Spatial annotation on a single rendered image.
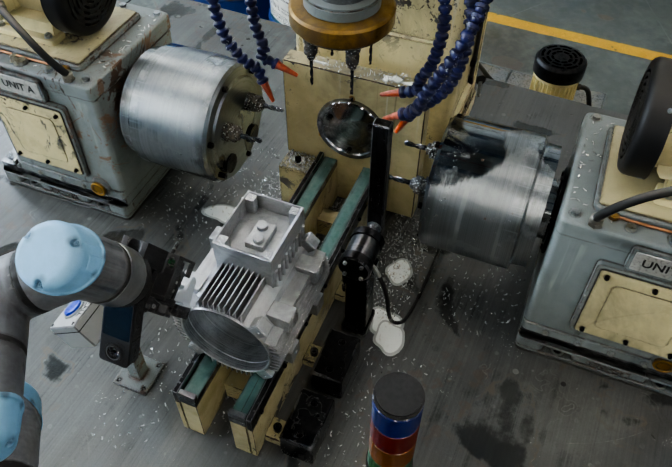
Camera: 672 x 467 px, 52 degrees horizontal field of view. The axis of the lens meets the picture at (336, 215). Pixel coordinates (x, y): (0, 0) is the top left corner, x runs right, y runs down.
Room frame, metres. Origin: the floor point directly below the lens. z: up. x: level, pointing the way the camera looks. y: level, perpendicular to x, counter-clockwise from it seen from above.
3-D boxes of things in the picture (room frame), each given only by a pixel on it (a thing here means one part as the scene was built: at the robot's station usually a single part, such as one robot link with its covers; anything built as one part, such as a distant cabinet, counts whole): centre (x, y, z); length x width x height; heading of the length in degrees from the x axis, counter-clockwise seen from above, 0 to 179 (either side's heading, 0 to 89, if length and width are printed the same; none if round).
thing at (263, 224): (0.70, 0.12, 1.11); 0.12 x 0.11 x 0.07; 158
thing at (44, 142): (1.21, 0.56, 0.99); 0.35 x 0.31 x 0.37; 68
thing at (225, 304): (0.67, 0.13, 1.01); 0.20 x 0.19 x 0.19; 158
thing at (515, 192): (0.87, -0.30, 1.04); 0.41 x 0.25 x 0.25; 68
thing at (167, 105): (1.12, 0.34, 1.04); 0.37 x 0.25 x 0.25; 68
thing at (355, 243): (0.90, -0.15, 0.92); 0.45 x 0.13 x 0.24; 158
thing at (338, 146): (1.08, -0.03, 1.01); 0.15 x 0.02 x 0.15; 68
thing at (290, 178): (1.10, 0.08, 0.86); 0.07 x 0.06 x 0.12; 68
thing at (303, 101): (1.14, -0.05, 0.97); 0.30 x 0.11 x 0.34; 68
